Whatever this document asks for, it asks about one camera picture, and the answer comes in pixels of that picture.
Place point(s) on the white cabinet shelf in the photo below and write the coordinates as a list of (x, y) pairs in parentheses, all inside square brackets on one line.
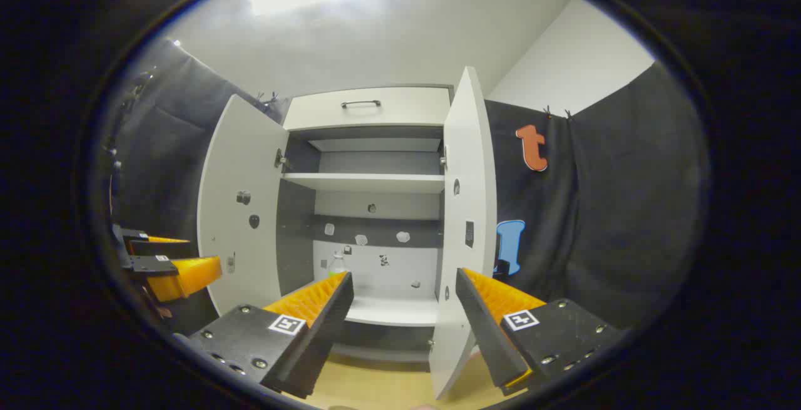
[(363, 182)]

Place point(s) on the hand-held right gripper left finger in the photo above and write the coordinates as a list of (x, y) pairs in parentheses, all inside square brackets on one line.
[(325, 328)]

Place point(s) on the white and grey cabinet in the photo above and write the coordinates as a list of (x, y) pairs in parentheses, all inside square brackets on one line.
[(375, 260)]

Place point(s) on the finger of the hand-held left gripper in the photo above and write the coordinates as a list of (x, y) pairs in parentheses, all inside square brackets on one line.
[(191, 275), (163, 248)]

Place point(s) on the white cabinet door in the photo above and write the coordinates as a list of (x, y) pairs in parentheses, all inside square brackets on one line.
[(241, 147), (466, 210)]

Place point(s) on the clear plastic bottle green label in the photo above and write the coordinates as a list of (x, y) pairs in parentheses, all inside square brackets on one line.
[(336, 265)]

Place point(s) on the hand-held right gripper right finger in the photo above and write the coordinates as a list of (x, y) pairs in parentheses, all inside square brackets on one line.
[(485, 328)]

